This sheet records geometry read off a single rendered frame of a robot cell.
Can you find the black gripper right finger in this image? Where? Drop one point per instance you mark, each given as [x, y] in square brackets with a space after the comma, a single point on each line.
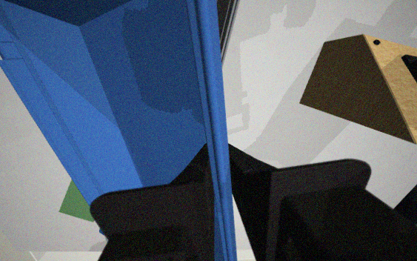
[258, 188]

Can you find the green rectangular block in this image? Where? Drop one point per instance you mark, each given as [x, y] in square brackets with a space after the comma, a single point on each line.
[74, 204]

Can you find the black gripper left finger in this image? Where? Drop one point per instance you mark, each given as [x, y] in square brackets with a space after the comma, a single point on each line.
[187, 200]

